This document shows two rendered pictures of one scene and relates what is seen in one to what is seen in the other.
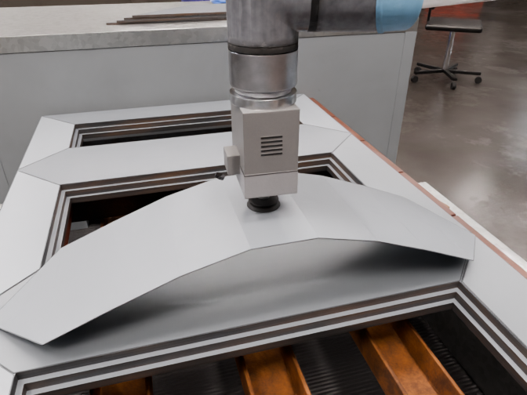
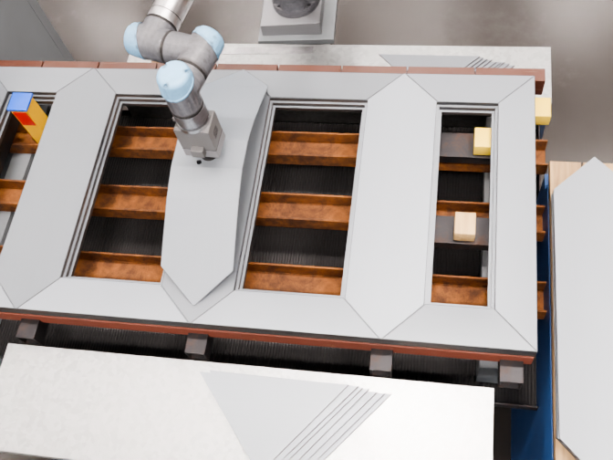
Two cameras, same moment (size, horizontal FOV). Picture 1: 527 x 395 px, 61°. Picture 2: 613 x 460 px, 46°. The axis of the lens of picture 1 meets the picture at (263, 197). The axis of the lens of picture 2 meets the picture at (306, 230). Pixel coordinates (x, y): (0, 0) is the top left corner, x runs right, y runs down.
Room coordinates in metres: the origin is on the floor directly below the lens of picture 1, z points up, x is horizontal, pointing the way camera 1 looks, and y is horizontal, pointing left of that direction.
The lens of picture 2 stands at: (-0.29, 0.72, 2.40)
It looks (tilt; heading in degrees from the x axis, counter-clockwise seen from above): 62 degrees down; 308
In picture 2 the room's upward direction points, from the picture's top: 17 degrees counter-clockwise
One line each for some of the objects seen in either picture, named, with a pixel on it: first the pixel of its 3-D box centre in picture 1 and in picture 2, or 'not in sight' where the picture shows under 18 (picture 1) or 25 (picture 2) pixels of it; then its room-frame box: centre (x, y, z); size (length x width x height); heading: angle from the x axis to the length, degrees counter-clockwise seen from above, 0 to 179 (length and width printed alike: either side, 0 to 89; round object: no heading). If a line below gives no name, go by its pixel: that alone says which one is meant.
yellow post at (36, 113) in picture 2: not in sight; (37, 124); (1.14, -0.02, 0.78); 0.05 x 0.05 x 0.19; 16
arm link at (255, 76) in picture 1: (262, 68); (188, 111); (0.50, 0.00, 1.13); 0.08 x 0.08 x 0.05
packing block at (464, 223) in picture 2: not in sight; (464, 226); (-0.12, -0.09, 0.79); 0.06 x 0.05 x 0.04; 106
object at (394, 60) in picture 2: not in sight; (445, 76); (0.08, -0.59, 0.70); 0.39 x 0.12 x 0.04; 16
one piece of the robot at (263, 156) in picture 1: (253, 136); (196, 135); (0.49, 0.01, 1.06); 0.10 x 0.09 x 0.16; 103
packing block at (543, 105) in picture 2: not in sight; (539, 110); (-0.20, -0.48, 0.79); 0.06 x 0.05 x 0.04; 106
